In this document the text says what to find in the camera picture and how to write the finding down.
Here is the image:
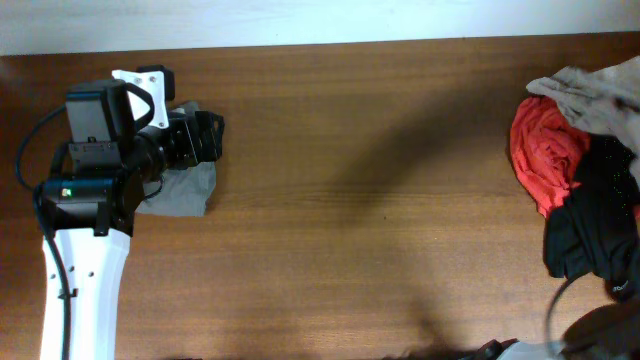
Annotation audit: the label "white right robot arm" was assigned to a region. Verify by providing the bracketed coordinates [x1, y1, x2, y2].
[467, 300, 639, 360]

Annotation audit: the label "red crumpled garment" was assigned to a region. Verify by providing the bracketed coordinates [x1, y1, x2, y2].
[509, 96, 591, 218]

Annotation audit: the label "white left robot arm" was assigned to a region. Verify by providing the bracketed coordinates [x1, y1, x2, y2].
[33, 109, 225, 359]

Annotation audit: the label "black garment with logo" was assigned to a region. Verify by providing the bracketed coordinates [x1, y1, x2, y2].
[543, 136, 639, 302]

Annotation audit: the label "folded grey garment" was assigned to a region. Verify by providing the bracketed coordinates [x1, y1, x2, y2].
[136, 101, 216, 217]

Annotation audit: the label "beige shorts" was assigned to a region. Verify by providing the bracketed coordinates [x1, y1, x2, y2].
[526, 57, 639, 155]

